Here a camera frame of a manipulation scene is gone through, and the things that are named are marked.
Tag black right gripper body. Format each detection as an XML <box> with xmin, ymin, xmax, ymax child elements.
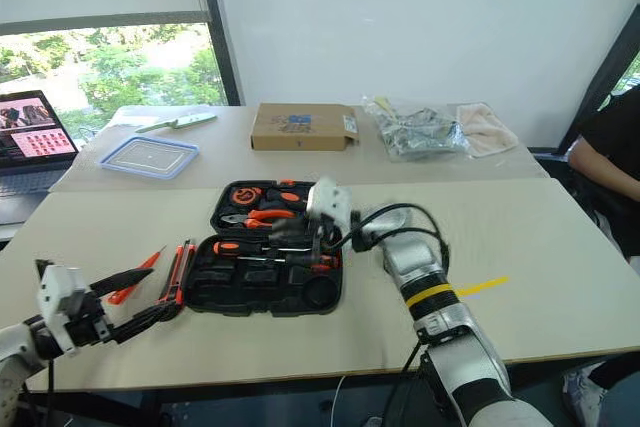
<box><xmin>298</xmin><ymin>214</ymin><xmax>346</xmax><ymax>268</ymax></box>

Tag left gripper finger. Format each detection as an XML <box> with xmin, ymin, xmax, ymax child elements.
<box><xmin>89</xmin><ymin>267</ymin><xmax>156</xmax><ymax>298</ymax></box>
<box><xmin>106</xmin><ymin>301</ymin><xmax>182</xmax><ymax>346</ymax></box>

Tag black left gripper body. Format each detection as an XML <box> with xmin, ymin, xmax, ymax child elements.
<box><xmin>58</xmin><ymin>290</ymin><xmax>119</xmax><ymax>349</ymax></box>

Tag slim orange pointed tool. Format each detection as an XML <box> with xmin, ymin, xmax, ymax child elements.
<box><xmin>107</xmin><ymin>245</ymin><xmax>168</xmax><ymax>305</ymax></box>

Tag black orange utility knife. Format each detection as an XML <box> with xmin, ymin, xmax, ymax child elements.
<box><xmin>155</xmin><ymin>238</ymin><xmax>197</xmax><ymax>306</ymax></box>

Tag black plastic tool case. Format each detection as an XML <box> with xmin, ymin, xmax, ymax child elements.
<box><xmin>183</xmin><ymin>178</ymin><xmax>347</xmax><ymax>319</ymax></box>

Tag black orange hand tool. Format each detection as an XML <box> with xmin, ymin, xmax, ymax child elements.
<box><xmin>263</xmin><ymin>179</ymin><xmax>310</xmax><ymax>212</ymax></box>

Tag black orange short screwdriver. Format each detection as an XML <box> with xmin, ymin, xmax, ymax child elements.
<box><xmin>236</xmin><ymin>252</ymin><xmax>340</xmax><ymax>272</ymax></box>

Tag orange black tape measure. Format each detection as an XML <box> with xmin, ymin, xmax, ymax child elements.
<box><xmin>229</xmin><ymin>186</ymin><xmax>265</xmax><ymax>209</ymax></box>

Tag orange black long screwdriver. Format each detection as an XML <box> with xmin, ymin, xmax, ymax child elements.
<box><xmin>212</xmin><ymin>240</ymin><xmax>312</xmax><ymax>256</ymax></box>

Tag flat brown cardboard box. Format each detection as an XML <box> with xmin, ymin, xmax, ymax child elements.
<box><xmin>249</xmin><ymin>102</ymin><xmax>363</xmax><ymax>153</ymax></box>

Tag clear blue-rimmed container lid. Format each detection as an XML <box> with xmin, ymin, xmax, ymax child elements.
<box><xmin>99</xmin><ymin>134</ymin><xmax>201</xmax><ymax>181</ymax></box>

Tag clear plastic bag of parts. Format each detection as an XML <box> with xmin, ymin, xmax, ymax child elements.
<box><xmin>361</xmin><ymin>94</ymin><xmax>472</xmax><ymax>164</ymax></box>

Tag pale green knife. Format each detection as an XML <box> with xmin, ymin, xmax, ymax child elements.
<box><xmin>134</xmin><ymin>112</ymin><xmax>219</xmax><ymax>135</ymax></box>

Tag open grey laptop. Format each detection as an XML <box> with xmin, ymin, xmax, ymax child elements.
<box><xmin>0</xmin><ymin>89</ymin><xmax>81</xmax><ymax>226</ymax></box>

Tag yellow tape strip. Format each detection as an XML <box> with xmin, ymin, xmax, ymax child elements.
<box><xmin>456</xmin><ymin>275</ymin><xmax>511</xmax><ymax>297</ymax></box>

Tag cream fluffy towel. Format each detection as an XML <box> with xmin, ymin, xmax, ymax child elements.
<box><xmin>455</xmin><ymin>102</ymin><xmax>520</xmax><ymax>159</ymax></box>

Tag white grey sneaker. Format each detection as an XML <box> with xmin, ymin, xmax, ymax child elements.
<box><xmin>561</xmin><ymin>365</ymin><xmax>609</xmax><ymax>427</ymax></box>

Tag person in black shirt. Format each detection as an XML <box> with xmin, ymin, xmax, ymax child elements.
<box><xmin>566</xmin><ymin>95</ymin><xmax>640</xmax><ymax>261</ymax></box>

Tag orange handled pliers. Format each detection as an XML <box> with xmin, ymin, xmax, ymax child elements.
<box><xmin>218</xmin><ymin>208</ymin><xmax>297</xmax><ymax>232</ymax></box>

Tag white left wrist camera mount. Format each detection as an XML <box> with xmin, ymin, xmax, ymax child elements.
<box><xmin>33</xmin><ymin>258</ymin><xmax>97</xmax><ymax>354</ymax></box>

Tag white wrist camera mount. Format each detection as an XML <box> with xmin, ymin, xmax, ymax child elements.
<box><xmin>305</xmin><ymin>177</ymin><xmax>353</xmax><ymax>239</ymax></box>
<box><xmin>33</xmin><ymin>258</ymin><xmax>97</xmax><ymax>354</ymax></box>

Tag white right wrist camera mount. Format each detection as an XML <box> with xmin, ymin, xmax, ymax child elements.
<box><xmin>305</xmin><ymin>177</ymin><xmax>353</xmax><ymax>239</ymax></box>

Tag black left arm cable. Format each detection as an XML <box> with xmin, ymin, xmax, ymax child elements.
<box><xmin>45</xmin><ymin>354</ymin><xmax>56</xmax><ymax>427</ymax></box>

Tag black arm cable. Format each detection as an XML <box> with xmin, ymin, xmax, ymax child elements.
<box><xmin>45</xmin><ymin>354</ymin><xmax>56</xmax><ymax>427</ymax></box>
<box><xmin>342</xmin><ymin>202</ymin><xmax>452</xmax><ymax>268</ymax></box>

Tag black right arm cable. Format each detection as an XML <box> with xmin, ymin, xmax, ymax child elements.
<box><xmin>342</xmin><ymin>202</ymin><xmax>452</xmax><ymax>268</ymax></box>

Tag thin white cable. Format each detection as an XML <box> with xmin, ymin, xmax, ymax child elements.
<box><xmin>329</xmin><ymin>373</ymin><xmax>347</xmax><ymax>427</ymax></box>

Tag black window frame post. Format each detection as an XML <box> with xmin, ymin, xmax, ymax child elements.
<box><xmin>193</xmin><ymin>0</ymin><xmax>242</xmax><ymax>108</ymax></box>

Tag black slanted window frame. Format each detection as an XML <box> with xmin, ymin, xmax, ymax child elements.
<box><xmin>558</xmin><ymin>5</ymin><xmax>640</xmax><ymax>149</ymax></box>

